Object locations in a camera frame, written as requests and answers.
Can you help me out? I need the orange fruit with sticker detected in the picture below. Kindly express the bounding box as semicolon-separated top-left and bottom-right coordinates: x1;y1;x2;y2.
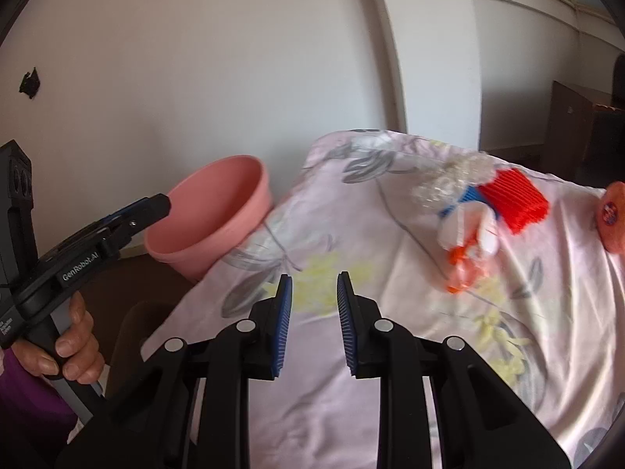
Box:
595;181;625;254

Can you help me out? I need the black wall hook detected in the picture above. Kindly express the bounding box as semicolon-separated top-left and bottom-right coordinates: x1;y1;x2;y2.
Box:
19;68;41;100

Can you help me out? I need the pink floral tablecloth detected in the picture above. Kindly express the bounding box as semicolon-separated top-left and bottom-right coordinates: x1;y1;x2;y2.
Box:
142;130;624;468

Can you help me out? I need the person's left hand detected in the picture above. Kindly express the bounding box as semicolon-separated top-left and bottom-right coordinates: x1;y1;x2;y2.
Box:
11;291;105;384

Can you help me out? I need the red foam fruit net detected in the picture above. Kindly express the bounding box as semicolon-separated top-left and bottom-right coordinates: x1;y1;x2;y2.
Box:
478;168;550;235

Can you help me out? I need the clear orange plastic bag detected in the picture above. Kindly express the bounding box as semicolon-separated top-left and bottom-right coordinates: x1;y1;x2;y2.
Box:
437;202;499;294

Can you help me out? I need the pink plastic basin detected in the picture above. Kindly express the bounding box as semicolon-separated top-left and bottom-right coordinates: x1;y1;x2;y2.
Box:
144;155;273;282

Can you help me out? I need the blue foam fruit net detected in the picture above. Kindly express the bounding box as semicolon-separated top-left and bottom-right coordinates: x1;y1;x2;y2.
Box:
439;186;488;219

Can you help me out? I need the dark brown wooden cabinet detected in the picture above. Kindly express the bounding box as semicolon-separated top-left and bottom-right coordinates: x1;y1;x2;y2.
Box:
541;81;624;188

